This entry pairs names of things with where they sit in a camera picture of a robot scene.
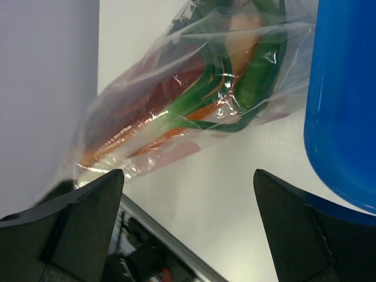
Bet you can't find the fake green onion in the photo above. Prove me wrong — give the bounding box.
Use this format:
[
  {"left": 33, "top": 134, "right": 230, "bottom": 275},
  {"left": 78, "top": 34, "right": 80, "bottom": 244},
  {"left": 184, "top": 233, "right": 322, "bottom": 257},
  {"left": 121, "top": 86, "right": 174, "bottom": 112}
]
[{"left": 117, "top": 43, "right": 283, "bottom": 153}]

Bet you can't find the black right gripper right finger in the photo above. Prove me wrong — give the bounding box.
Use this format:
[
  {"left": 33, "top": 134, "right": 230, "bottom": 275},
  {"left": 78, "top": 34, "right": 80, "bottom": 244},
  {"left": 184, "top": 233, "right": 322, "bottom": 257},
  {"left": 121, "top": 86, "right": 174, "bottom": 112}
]
[{"left": 253, "top": 169, "right": 375, "bottom": 281}]

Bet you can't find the aluminium mounting rail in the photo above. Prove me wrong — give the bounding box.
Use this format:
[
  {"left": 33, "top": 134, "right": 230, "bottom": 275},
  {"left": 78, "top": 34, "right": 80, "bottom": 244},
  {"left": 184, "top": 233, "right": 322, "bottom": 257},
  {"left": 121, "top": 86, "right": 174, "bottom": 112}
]
[{"left": 117, "top": 195, "right": 227, "bottom": 282}]

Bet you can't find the clear zip top bag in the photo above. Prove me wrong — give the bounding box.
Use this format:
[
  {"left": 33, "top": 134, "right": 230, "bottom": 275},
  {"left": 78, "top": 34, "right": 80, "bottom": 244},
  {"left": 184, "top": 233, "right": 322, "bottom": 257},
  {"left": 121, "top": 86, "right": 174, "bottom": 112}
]
[{"left": 57, "top": 1, "right": 317, "bottom": 188}]

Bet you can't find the blue plastic bin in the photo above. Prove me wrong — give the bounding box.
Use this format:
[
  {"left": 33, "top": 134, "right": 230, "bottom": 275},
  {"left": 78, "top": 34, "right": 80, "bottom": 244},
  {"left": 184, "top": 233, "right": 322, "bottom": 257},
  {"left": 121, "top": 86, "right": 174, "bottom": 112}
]
[{"left": 304, "top": 0, "right": 375, "bottom": 213}]

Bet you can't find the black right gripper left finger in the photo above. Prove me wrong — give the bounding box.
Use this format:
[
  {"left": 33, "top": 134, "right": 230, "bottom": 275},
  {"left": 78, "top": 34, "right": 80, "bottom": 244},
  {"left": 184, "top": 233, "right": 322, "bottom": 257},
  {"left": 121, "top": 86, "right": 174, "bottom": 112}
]
[{"left": 1, "top": 169, "right": 124, "bottom": 281}]

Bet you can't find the fake steak slice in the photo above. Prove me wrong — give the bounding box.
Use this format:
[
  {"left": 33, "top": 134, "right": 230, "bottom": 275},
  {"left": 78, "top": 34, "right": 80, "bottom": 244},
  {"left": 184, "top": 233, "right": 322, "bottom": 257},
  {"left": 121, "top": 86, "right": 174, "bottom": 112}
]
[{"left": 112, "top": 53, "right": 204, "bottom": 127}]

